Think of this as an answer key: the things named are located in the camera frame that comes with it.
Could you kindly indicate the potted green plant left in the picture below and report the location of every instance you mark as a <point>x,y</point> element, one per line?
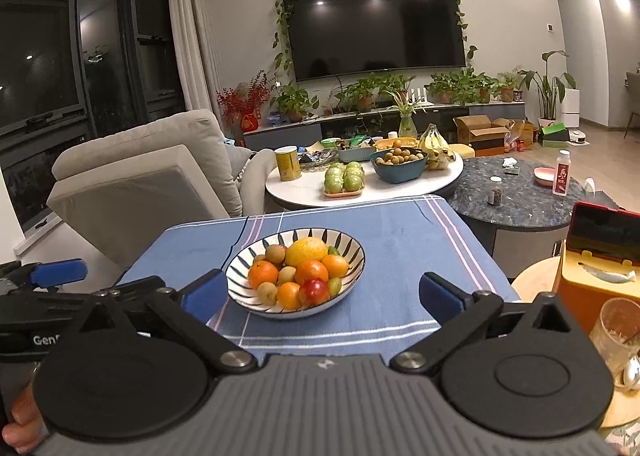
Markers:
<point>294,103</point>

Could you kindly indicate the white round coffee table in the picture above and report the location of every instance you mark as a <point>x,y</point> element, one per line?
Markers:
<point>307,191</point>

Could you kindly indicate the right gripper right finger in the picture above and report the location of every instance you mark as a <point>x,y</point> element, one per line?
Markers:
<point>524,370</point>

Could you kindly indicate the kiwi in bowl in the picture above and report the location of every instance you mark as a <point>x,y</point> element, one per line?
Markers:
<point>267,293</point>
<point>287,275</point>

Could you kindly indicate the large yellow grapefruit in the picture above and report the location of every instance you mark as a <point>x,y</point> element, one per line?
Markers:
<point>307,248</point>

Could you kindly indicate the black tv console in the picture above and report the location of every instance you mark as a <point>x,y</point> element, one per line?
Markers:
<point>376,123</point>

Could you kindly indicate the left orange in bowl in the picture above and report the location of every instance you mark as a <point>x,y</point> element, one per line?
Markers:
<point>262,271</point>

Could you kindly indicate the kiwi in bowl centre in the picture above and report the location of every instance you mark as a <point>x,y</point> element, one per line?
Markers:
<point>287,275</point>

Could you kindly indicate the white red-label bottle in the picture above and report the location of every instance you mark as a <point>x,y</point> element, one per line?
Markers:
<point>561,180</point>

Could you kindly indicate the grey curtain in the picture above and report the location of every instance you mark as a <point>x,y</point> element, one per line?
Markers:
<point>194,53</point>

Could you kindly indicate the glass vase with plant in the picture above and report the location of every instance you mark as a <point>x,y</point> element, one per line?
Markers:
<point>406,110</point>

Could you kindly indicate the front small orange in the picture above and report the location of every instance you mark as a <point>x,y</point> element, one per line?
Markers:
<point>287,296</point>

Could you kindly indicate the grey dining chair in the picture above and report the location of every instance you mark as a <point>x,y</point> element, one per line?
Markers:
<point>632,83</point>

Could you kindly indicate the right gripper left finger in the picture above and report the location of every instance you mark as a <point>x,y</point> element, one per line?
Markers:
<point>133,370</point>

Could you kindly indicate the dark marble round table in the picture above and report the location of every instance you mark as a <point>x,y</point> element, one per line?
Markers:
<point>530,220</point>

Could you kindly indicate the banana bunch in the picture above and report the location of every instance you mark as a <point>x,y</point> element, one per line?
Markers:
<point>435,149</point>

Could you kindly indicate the clear glass cup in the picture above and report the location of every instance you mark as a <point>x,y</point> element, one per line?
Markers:
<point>616,333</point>

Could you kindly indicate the yellow tin can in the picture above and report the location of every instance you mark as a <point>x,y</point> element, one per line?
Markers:
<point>288,163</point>

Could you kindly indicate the tall leafy floor plant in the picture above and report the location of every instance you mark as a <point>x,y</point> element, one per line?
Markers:
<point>551,89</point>

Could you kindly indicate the black wall television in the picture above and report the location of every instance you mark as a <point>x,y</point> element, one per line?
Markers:
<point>343,37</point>

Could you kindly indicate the beige sofa armchair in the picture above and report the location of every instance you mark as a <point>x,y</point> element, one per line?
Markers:
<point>121,192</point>

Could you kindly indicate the red apple front right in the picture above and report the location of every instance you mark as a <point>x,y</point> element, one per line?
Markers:
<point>313,293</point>

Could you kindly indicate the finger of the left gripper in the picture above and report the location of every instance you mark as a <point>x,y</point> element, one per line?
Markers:
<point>37,275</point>

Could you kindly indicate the right back orange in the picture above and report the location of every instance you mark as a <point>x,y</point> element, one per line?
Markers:
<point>310,270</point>

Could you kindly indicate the small dark spice jar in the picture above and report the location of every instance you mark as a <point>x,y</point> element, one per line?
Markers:
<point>494,197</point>

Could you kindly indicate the pink plate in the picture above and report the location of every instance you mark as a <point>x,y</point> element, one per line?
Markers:
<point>544,176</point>

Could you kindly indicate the teal bowl of longans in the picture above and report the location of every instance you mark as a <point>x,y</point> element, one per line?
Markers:
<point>398,165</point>

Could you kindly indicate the tray of green apples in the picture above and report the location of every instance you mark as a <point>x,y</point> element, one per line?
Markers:
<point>343,180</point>

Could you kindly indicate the orange tool case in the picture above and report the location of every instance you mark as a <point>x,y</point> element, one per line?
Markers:
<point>599,261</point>

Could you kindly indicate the red flower plant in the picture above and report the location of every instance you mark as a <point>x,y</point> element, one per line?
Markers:
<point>243,104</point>

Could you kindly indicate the cardboard box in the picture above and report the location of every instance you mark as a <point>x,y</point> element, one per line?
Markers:
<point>486,137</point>

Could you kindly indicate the person's left hand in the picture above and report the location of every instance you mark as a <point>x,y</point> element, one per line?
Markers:
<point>26,430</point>

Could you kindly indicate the kiwi in bowl front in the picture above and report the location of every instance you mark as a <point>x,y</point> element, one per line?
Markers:
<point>267,293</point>

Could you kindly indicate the striped ceramic fruit bowl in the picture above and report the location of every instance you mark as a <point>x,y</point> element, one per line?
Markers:
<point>244,296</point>

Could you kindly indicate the blue striped tablecloth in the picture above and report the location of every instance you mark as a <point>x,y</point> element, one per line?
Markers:
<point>402,239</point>

